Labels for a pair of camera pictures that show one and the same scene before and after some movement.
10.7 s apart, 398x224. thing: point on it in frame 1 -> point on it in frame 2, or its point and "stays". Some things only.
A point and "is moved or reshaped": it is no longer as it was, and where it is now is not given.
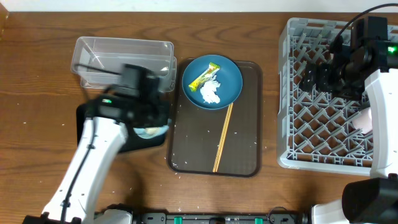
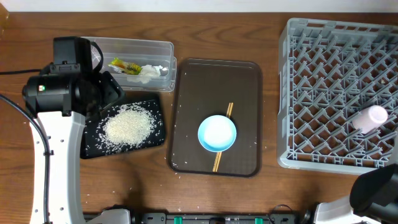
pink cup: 364,121 stays
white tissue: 208,91 is moved or reshaped
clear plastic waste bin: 112,54 stays
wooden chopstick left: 222,137 stays
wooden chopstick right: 225,137 stays
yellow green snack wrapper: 207,76 -> 122,66
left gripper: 161,114 -> 110,90
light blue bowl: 150,132 -> 217,133
